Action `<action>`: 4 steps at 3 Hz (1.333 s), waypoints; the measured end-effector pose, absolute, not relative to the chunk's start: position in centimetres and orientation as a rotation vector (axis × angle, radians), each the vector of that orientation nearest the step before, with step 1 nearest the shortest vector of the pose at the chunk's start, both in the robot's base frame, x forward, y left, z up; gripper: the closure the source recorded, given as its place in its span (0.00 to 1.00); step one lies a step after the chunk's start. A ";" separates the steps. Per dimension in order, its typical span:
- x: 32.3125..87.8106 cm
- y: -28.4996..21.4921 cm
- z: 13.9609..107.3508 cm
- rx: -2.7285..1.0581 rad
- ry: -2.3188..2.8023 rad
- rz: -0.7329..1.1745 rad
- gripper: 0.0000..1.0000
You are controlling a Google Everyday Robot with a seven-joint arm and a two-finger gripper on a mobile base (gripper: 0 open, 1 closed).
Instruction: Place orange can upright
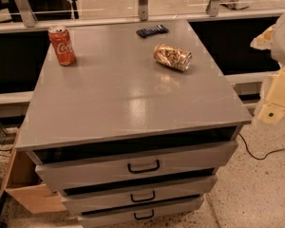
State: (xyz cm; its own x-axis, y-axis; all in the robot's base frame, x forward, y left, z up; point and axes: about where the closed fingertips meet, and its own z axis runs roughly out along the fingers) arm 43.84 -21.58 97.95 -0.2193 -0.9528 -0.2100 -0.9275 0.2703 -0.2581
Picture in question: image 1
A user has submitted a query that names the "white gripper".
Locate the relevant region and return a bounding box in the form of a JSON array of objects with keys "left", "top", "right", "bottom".
[{"left": 250, "top": 12, "right": 285, "bottom": 124}]

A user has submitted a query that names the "red cola can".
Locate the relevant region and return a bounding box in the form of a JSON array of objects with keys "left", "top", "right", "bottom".
[{"left": 48, "top": 26, "right": 76, "bottom": 66}]

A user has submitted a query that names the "grey drawer cabinet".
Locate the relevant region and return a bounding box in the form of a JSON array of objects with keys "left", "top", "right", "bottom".
[{"left": 14, "top": 19, "right": 253, "bottom": 228}]

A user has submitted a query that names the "middle grey drawer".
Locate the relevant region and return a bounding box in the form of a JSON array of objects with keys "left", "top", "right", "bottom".
[{"left": 62, "top": 175, "right": 218, "bottom": 214}]

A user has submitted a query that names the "grey drawer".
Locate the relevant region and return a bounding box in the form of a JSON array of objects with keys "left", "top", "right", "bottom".
[
  {"left": 62, "top": 175, "right": 218, "bottom": 214},
  {"left": 78, "top": 196, "right": 203, "bottom": 228},
  {"left": 35, "top": 141, "right": 238, "bottom": 190}
]

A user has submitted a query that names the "bottom grey drawer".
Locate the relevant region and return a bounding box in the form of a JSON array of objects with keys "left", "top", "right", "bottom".
[{"left": 78, "top": 196, "right": 203, "bottom": 228}]

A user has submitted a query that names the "top grey drawer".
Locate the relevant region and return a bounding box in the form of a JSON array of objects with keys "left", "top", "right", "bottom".
[{"left": 35, "top": 141, "right": 238, "bottom": 190}]

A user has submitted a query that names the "brown cardboard box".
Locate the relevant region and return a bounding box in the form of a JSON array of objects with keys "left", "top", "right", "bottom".
[{"left": 0, "top": 130, "right": 67, "bottom": 215}]

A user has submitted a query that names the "black floor cable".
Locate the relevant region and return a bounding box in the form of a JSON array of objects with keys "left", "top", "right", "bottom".
[{"left": 237, "top": 132, "right": 285, "bottom": 161}]

